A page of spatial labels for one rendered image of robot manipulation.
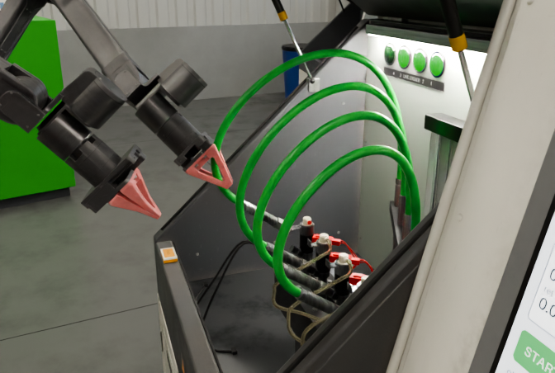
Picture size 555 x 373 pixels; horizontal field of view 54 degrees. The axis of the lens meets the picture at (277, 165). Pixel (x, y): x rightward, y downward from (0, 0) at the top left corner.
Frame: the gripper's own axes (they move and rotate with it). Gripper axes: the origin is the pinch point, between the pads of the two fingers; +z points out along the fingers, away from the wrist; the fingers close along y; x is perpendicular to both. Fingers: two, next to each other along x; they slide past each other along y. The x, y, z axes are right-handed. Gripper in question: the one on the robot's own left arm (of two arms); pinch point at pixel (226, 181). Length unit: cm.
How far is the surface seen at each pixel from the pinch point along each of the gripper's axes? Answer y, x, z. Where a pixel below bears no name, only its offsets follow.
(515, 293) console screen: -44, -18, 26
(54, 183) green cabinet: 312, 130, -67
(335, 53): 0.7, -29.6, -2.5
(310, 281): -10.6, 0.8, 20.3
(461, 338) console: -37.9, -10.8, 28.8
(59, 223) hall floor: 273, 135, -41
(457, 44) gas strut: -30.2, -35.6, 5.7
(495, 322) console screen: -42, -15, 27
